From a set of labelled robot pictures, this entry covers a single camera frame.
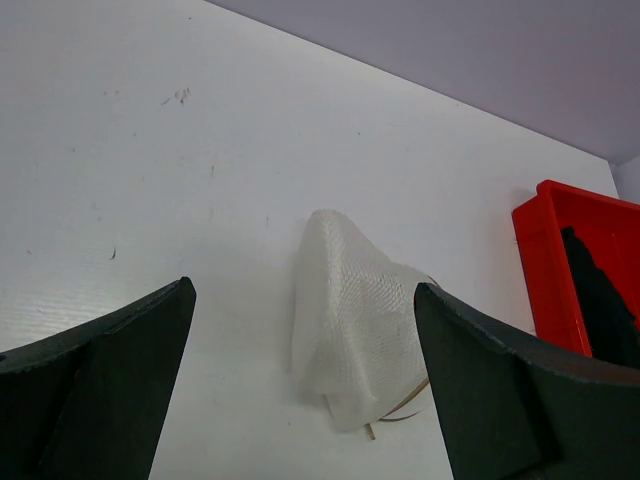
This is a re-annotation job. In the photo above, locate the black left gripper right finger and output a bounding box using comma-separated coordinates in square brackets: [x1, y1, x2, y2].
[414, 283, 639, 479]

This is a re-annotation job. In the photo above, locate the black bra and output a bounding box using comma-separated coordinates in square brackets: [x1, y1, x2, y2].
[561, 227, 639, 369]

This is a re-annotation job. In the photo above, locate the white mesh laundry bag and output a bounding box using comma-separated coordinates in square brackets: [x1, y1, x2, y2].
[291, 210, 434, 431]

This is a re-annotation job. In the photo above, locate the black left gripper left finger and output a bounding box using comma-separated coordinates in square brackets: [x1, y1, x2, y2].
[1, 277, 196, 479]

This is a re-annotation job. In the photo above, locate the red plastic tray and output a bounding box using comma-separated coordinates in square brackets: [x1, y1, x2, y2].
[512, 180, 639, 357]

